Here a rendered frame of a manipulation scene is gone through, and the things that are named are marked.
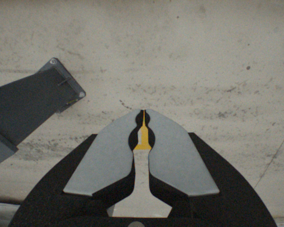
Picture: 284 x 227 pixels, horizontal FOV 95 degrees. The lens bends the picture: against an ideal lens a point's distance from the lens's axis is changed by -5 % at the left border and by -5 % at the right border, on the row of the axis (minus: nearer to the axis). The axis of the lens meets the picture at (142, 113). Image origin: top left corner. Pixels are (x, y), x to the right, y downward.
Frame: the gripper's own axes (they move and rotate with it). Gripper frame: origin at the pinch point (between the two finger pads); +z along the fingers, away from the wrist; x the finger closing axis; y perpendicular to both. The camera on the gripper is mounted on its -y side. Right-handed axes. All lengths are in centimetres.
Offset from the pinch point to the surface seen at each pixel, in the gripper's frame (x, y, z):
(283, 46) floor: 85, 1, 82
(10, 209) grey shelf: -185, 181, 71
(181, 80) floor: 23, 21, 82
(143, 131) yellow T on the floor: -4, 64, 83
